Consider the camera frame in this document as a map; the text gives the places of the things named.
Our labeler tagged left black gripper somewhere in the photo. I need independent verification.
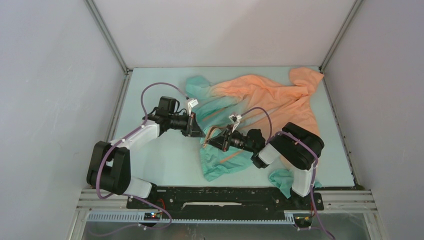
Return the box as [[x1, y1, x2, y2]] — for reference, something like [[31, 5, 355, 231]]
[[168, 111, 205, 138]]

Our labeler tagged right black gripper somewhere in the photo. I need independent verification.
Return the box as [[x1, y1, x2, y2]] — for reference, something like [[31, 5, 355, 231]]
[[206, 124, 256, 153]]

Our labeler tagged orange and teal jacket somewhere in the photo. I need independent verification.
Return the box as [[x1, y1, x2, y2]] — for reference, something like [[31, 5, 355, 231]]
[[185, 67, 324, 198]]

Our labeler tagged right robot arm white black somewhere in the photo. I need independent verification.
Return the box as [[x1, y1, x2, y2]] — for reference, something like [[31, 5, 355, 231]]
[[206, 122, 325, 209]]

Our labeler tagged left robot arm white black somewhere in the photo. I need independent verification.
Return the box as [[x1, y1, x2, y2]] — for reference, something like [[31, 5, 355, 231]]
[[86, 96, 205, 208]]

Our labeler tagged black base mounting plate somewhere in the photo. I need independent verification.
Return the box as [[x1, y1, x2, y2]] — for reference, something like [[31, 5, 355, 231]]
[[147, 186, 324, 221]]

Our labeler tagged left small circuit board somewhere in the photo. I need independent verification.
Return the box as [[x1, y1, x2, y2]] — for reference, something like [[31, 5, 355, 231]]
[[143, 212, 162, 221]]

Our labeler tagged small circuit board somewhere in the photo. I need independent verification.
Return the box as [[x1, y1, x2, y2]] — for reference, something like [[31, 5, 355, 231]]
[[143, 212, 162, 221], [294, 216, 313, 224]]

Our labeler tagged right small circuit board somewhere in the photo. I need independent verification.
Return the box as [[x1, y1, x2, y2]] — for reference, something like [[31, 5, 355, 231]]
[[294, 216, 313, 224]]

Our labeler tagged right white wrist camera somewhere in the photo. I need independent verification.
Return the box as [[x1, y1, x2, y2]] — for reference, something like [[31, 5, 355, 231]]
[[228, 112, 242, 133]]

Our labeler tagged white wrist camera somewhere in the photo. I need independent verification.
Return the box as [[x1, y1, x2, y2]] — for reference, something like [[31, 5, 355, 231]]
[[228, 112, 242, 133], [186, 98, 199, 116]]

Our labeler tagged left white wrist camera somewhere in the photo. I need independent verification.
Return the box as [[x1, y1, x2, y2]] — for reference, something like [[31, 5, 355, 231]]
[[186, 98, 199, 116]]

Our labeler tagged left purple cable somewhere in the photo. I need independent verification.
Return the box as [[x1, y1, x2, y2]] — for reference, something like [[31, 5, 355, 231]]
[[87, 82, 190, 238]]

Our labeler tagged purple cable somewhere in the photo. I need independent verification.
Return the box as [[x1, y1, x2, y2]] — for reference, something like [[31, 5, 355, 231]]
[[87, 82, 190, 238], [240, 106, 336, 240]]

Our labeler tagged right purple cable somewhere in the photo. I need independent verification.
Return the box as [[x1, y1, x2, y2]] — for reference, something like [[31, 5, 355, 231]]
[[240, 106, 336, 240]]

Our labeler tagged grey slotted cable duct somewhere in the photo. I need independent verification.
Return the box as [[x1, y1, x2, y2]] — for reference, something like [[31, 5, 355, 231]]
[[86, 211, 295, 225]]

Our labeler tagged aluminium frame rail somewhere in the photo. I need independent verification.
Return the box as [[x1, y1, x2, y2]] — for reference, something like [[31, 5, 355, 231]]
[[76, 187, 378, 214]]

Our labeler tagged left corner metal post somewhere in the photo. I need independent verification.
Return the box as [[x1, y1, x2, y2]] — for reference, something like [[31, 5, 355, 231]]
[[84, 0, 130, 75]]

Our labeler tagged corner metal post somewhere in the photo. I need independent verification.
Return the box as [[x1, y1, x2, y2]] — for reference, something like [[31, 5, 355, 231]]
[[319, 0, 365, 73], [84, 0, 130, 75]]

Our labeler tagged right corner metal post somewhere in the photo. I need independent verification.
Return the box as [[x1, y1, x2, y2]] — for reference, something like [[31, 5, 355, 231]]
[[319, 0, 365, 73]]

